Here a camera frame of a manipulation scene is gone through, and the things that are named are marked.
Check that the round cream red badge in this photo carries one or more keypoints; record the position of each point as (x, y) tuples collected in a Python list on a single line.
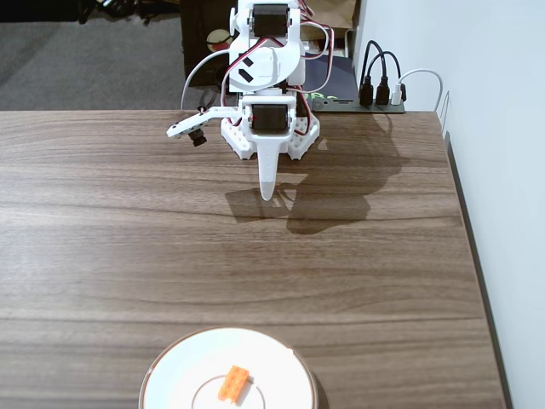
[(217, 40)]

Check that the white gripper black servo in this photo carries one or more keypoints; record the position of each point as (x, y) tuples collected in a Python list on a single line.
[(269, 120)]

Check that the orange lego block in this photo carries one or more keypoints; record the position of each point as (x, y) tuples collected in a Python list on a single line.
[(233, 383)]

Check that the black cabinet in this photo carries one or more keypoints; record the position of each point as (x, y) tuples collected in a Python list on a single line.
[(196, 42)]

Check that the dark navy box green logo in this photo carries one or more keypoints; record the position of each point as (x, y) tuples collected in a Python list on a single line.
[(340, 76)]

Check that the black usb hub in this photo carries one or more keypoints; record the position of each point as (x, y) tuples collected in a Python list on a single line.
[(340, 107)]

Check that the black office chair base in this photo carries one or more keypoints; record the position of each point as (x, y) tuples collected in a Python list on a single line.
[(83, 10)]

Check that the brown paper bag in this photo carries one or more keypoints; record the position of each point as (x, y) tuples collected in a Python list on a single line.
[(340, 17)]

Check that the white plate with brown rim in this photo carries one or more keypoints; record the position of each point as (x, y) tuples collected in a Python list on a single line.
[(191, 362)]

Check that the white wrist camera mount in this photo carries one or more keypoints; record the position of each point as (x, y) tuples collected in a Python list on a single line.
[(187, 125)]

